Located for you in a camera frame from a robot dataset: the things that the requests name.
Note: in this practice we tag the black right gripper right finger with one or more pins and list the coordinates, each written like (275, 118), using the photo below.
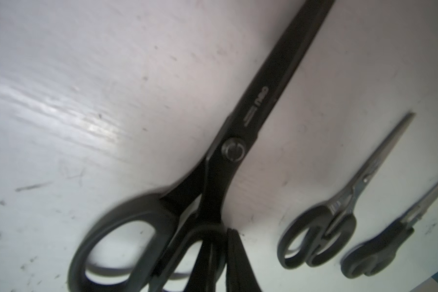
(239, 273)

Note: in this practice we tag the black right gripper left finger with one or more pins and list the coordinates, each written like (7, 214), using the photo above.
(204, 273)

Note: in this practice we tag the black handled long scissors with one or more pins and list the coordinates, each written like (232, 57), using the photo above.
(190, 211)

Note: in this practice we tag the small black scissors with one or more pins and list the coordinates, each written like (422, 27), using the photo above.
(376, 254)
(321, 232)

